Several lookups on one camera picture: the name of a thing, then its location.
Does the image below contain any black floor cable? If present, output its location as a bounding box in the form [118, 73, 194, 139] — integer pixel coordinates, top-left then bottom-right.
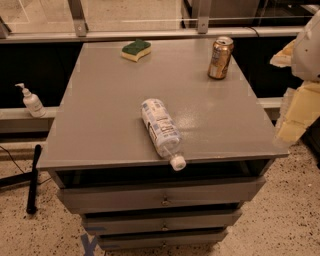
[0, 145, 26, 175]

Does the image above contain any white pump dispenser bottle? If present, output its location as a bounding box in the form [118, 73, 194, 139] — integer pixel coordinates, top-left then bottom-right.
[16, 83, 46, 118]

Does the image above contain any blue tape cross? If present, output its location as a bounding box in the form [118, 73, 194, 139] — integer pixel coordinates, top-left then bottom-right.
[80, 234, 97, 256]

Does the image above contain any black stick on floor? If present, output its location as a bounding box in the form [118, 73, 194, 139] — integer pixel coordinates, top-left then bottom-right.
[26, 144, 42, 214]

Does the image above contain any gold soda can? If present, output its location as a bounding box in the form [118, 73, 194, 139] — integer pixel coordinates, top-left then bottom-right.
[208, 36, 234, 80]

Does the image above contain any metal window frame rail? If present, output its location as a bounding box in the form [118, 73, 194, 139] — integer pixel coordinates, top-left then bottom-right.
[0, 0, 305, 43]

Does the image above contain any green and yellow sponge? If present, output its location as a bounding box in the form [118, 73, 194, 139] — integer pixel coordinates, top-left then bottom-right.
[121, 39, 151, 62]

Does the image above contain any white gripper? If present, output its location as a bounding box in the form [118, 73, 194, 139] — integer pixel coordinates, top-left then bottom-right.
[270, 10, 320, 144]

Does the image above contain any clear plastic water bottle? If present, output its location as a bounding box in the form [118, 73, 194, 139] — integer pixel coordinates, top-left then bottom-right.
[141, 99, 186, 171]

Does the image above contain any grey drawer cabinet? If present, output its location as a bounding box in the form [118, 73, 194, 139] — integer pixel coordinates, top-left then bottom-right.
[38, 39, 285, 251]

